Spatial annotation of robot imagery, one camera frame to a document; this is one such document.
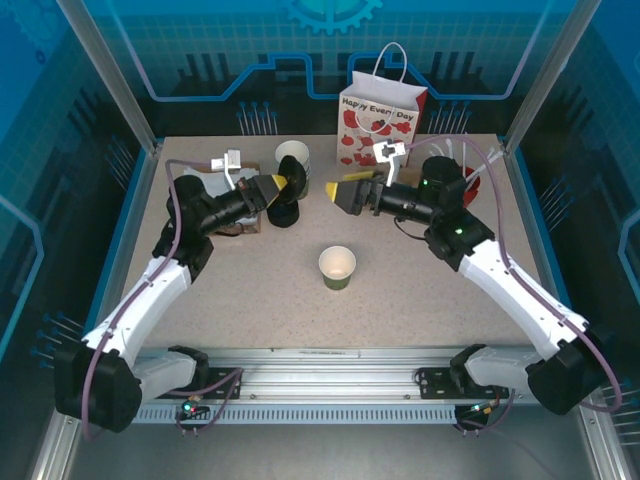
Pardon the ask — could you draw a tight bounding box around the brown cardboard napkin box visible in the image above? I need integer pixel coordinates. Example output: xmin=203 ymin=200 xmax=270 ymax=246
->
xmin=187 ymin=160 xmax=264 ymax=236

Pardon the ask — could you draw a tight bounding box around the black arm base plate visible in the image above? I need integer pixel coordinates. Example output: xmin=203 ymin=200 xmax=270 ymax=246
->
xmin=207 ymin=366 xmax=247 ymax=401
xmin=417 ymin=367 xmax=456 ymax=401

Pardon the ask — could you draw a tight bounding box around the small red bucket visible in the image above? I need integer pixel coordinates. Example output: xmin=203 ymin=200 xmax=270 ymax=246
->
xmin=462 ymin=167 xmax=484 ymax=209

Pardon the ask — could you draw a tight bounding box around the cup near back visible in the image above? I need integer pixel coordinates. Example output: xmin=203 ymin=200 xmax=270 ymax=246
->
xmin=274 ymin=140 xmax=314 ymax=191

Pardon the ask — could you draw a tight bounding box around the white red-printed paper bag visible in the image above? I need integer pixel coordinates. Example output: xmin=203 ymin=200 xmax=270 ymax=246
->
xmin=335 ymin=42 xmax=430 ymax=169

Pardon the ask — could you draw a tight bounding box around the single green paper cup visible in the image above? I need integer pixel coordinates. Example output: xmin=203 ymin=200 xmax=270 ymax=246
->
xmin=318 ymin=245 xmax=357 ymax=291

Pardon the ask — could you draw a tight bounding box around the aluminium frame rail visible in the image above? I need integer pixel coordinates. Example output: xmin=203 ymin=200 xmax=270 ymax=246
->
xmin=574 ymin=399 xmax=634 ymax=480
xmin=29 ymin=414 xmax=84 ymax=480

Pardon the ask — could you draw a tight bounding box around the grey slotted cable duct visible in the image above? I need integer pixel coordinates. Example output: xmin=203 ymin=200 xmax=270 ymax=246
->
xmin=134 ymin=403 xmax=459 ymax=426

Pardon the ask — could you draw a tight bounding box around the aluminium mounting rail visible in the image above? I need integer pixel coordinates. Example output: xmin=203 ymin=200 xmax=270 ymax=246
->
xmin=134 ymin=346 xmax=539 ymax=401

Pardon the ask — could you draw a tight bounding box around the white paper napkin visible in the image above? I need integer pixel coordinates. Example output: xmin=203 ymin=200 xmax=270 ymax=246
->
xmin=198 ymin=168 xmax=227 ymax=197

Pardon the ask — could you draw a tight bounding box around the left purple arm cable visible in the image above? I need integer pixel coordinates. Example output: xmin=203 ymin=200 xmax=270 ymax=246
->
xmin=79 ymin=158 xmax=226 ymax=441

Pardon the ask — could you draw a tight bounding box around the single black cup lid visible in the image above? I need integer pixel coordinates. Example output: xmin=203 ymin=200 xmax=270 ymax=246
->
xmin=277 ymin=155 xmax=308 ymax=205

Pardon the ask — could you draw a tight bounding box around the aluminium frame post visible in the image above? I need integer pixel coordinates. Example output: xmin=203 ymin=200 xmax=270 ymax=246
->
xmin=54 ymin=0 xmax=164 ymax=154
xmin=502 ymin=0 xmax=596 ymax=154

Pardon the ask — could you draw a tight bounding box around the small LED circuit board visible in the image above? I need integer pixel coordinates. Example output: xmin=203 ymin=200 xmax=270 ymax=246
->
xmin=180 ymin=397 xmax=209 ymax=419
xmin=469 ymin=399 xmax=501 ymax=419

